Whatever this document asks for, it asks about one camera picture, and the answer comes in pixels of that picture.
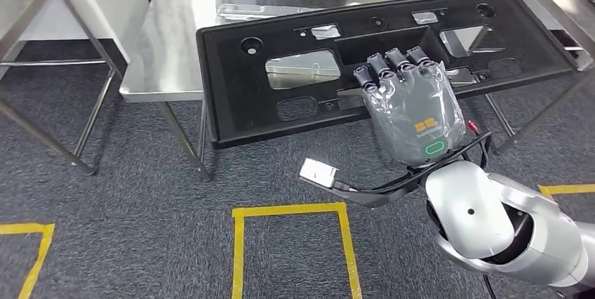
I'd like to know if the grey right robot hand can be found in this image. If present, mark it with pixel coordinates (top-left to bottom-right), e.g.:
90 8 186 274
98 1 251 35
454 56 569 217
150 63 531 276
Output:
352 46 467 168

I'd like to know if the black plastic panel part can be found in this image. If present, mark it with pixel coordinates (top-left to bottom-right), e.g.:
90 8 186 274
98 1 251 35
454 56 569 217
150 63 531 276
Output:
196 0 580 150

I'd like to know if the silver metal plate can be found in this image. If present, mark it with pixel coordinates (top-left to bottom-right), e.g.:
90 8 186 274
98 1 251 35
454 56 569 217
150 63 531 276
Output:
217 3 326 22

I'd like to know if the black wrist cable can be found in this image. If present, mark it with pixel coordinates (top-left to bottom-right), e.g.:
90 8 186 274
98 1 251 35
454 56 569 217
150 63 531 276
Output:
335 120 494 194

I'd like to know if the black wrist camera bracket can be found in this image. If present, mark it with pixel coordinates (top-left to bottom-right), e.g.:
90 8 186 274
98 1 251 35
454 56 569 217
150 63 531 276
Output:
307 172 427 209

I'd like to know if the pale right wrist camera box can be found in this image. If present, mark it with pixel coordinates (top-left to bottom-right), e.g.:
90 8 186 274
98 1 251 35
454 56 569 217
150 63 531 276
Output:
299 157 340 190

